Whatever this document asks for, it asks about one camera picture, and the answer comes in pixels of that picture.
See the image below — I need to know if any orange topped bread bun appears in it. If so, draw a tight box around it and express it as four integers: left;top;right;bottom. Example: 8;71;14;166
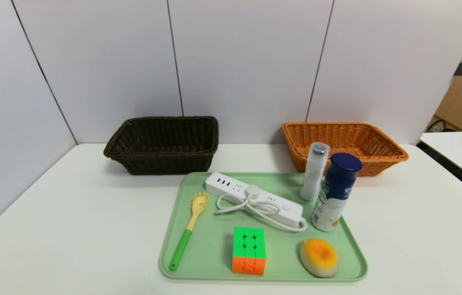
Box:
300;238;339;279

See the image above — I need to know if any white power strip with cable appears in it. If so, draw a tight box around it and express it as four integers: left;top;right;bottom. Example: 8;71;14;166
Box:
205;172;308;233

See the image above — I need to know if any white bottle with blue cap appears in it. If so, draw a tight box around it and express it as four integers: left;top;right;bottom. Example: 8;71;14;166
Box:
311;153;363;232

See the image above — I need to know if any green orange puzzle cube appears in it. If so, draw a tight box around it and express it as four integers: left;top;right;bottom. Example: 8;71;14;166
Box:
232;227;267;276

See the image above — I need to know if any orange wicker basket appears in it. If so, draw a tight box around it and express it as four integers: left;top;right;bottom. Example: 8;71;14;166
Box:
283;122;410;177

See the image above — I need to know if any white tube with clear cap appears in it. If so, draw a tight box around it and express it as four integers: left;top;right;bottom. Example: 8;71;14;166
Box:
300;142;331;202

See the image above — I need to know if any white side table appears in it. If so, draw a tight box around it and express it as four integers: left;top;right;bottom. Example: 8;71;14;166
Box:
419;131;462;182

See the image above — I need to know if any dark brown wicker basket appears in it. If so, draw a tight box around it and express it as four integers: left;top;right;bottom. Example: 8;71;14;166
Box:
103;116;219;176

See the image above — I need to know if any light green plastic tray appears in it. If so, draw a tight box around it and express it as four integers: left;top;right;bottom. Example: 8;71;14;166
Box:
159;171;369;283

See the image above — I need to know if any yellow green pasta spoon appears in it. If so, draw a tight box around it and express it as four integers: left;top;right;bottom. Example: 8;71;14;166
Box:
168;192;209;272

